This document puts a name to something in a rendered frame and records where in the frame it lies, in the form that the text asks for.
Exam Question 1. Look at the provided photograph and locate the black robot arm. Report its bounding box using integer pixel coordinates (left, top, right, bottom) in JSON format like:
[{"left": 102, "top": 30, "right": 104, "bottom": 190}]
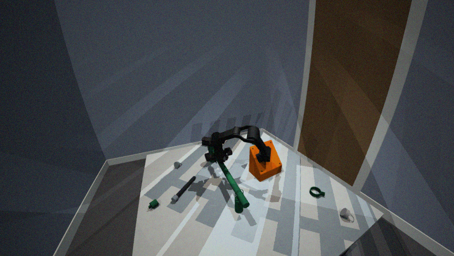
[{"left": 202, "top": 125, "right": 271, "bottom": 163}]

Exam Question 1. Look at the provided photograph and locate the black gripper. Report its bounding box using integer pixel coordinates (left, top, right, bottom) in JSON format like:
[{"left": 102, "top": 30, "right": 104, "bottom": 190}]
[{"left": 204, "top": 148, "right": 233, "bottom": 163}]

